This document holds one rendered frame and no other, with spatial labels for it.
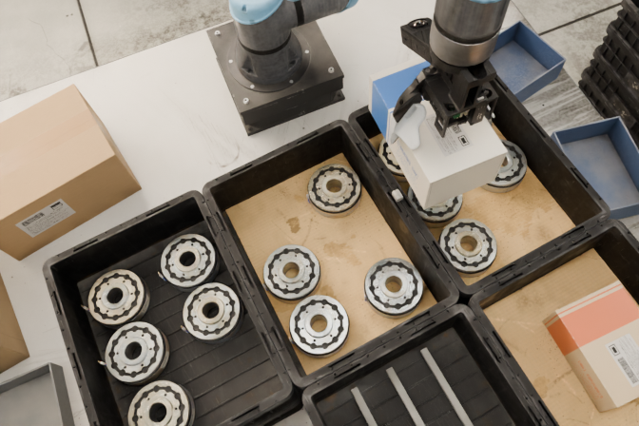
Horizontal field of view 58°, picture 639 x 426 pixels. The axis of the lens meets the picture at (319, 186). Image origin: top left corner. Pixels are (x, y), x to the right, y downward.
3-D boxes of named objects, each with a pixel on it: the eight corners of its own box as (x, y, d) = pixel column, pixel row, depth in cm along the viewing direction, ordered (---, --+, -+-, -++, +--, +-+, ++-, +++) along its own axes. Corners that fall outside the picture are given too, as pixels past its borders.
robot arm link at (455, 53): (420, 6, 64) (486, -19, 65) (416, 33, 68) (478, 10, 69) (453, 54, 61) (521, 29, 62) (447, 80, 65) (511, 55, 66)
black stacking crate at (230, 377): (71, 282, 110) (42, 263, 99) (213, 213, 114) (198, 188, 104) (140, 491, 93) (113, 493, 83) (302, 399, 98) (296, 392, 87)
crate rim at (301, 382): (202, 191, 106) (198, 185, 103) (344, 123, 110) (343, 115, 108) (299, 394, 89) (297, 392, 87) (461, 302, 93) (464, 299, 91)
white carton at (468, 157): (368, 108, 95) (369, 75, 87) (434, 83, 96) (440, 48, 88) (423, 209, 86) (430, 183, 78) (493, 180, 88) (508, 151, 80)
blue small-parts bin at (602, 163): (543, 147, 128) (552, 130, 122) (607, 132, 129) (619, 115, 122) (581, 228, 119) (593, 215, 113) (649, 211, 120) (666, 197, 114)
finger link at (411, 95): (389, 123, 78) (428, 78, 72) (384, 114, 79) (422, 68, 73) (413, 123, 81) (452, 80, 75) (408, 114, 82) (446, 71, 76)
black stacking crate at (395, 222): (215, 212, 114) (200, 187, 104) (345, 148, 119) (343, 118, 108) (304, 398, 98) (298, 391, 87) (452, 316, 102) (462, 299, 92)
